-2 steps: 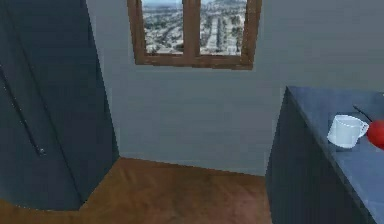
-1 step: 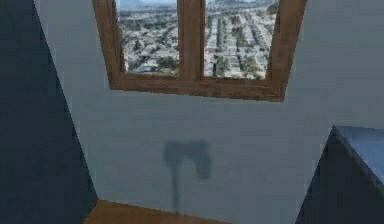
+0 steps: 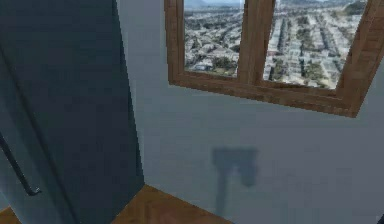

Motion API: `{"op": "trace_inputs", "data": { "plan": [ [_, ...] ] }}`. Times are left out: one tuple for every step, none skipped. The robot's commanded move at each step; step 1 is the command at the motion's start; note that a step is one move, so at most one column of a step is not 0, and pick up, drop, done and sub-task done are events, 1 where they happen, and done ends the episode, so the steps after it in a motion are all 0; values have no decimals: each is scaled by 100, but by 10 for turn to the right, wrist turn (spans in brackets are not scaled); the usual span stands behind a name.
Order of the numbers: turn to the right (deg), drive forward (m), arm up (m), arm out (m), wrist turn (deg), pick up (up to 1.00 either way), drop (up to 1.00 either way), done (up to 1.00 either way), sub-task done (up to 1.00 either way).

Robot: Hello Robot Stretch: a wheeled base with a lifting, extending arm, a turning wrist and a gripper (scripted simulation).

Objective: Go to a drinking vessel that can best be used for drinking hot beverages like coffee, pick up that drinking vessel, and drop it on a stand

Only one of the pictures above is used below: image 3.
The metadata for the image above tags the wooden framed window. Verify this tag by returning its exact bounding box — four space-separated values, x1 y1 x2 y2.
163 0 384 119

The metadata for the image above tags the dark grey fridge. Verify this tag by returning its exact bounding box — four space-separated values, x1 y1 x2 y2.
0 0 146 224

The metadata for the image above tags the black fridge handle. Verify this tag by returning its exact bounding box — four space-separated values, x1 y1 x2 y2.
0 132 43 197

